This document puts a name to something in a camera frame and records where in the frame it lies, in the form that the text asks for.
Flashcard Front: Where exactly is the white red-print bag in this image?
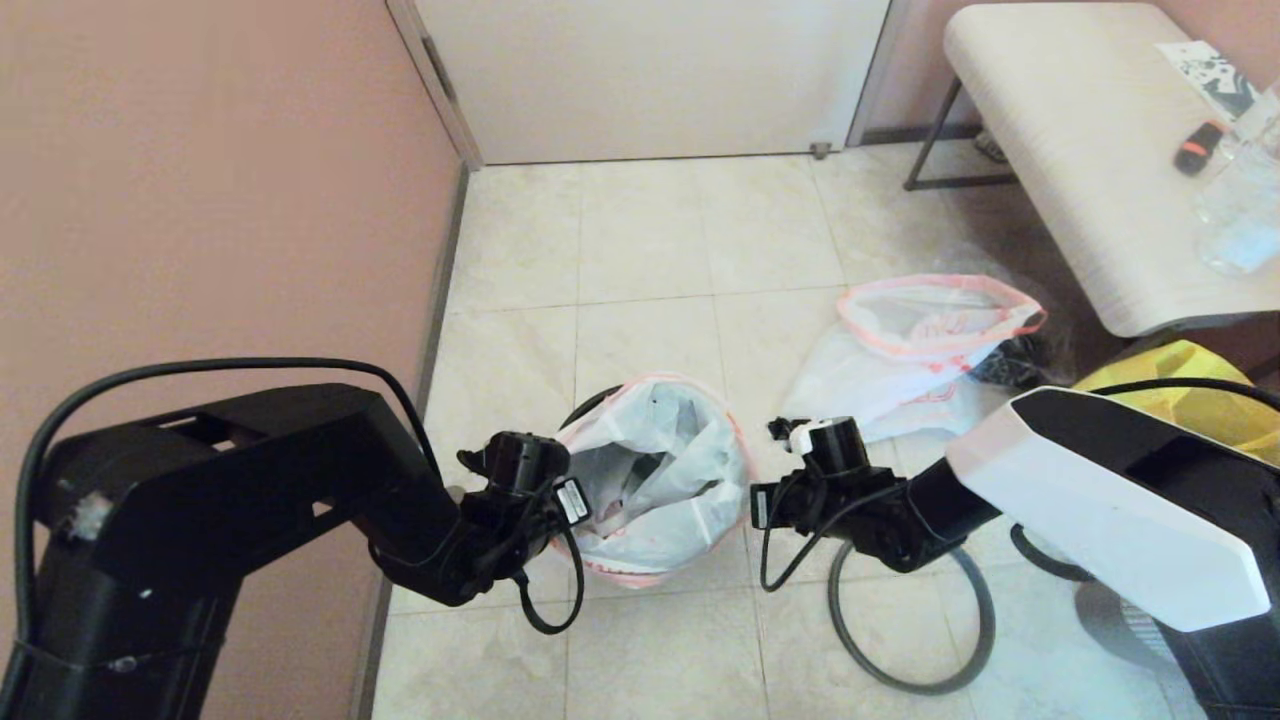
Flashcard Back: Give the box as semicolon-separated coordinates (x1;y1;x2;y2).
550;373;758;589

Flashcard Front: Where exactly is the white plastic bag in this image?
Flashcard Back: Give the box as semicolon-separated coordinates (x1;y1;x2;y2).
775;275;1048;444

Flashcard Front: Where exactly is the black ring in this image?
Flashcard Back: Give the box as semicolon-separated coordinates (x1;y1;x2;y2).
828;540;996;696

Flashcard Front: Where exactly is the black round trash bin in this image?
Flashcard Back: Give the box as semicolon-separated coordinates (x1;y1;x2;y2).
560;385;626;431

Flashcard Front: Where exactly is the clear bag with dark contents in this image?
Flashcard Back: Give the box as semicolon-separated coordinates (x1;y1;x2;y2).
975;255;1079;393

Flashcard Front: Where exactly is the yellow fabric tote bag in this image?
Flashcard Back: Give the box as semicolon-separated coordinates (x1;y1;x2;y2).
1075;340;1280;466

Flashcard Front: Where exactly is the pale gray ribbed cylinder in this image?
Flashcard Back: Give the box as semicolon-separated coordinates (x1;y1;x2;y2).
1078;580;1201;691

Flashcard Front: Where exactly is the beige door jamb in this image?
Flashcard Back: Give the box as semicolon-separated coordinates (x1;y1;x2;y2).
387;0;487;172
845;0;911;149

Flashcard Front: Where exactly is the beige wood-grain table top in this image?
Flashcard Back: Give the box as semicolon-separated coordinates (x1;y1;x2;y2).
942;2;1280;339

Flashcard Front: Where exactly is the white door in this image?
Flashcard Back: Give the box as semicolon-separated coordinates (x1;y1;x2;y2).
413;0;891;166

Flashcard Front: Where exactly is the clear water bottle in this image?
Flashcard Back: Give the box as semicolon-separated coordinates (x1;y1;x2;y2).
1192;85;1280;277

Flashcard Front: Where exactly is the black and white leaflet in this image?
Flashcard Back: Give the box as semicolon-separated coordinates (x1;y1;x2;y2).
1155;40;1261;121

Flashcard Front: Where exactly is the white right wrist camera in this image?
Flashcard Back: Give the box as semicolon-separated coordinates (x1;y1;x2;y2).
768;417;836;456

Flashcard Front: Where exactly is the black metal table frame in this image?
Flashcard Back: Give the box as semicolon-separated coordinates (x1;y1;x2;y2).
902;78;1280;386

